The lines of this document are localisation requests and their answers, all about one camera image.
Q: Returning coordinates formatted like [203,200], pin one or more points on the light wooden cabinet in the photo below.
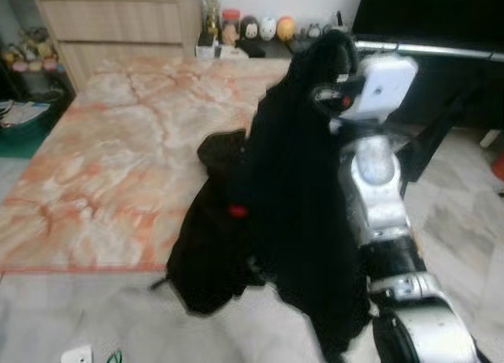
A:
[118,24]

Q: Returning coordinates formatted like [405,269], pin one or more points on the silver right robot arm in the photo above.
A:
[378,174]

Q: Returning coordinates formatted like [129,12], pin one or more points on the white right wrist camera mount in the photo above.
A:
[386,87]

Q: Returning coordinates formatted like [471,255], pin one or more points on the marble top folding table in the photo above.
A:
[118,158]

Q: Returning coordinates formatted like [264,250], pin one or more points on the green storage basket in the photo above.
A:
[24,142]

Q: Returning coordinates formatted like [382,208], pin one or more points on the panda plush ball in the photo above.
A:
[250,30]

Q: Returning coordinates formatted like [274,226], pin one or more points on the black TV console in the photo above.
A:
[492,95]

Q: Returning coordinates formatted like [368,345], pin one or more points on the red lid jar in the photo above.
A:
[230,28]

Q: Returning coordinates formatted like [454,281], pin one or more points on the black television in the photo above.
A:
[433,12]

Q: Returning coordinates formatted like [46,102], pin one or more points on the silver metal clothes rack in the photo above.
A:
[441,50]

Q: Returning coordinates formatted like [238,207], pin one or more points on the black jacket red tag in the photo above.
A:
[205,253]

